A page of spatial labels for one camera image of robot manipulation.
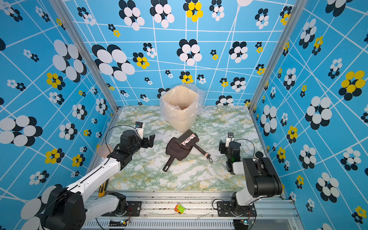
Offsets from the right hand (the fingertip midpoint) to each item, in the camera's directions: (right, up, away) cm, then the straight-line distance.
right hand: (228, 140), depth 94 cm
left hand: (-51, +6, -9) cm, 52 cm away
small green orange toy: (-31, -32, -22) cm, 50 cm away
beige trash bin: (-30, +10, +4) cm, 32 cm away
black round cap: (+15, -7, -11) cm, 20 cm away
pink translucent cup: (-86, -7, +5) cm, 86 cm away
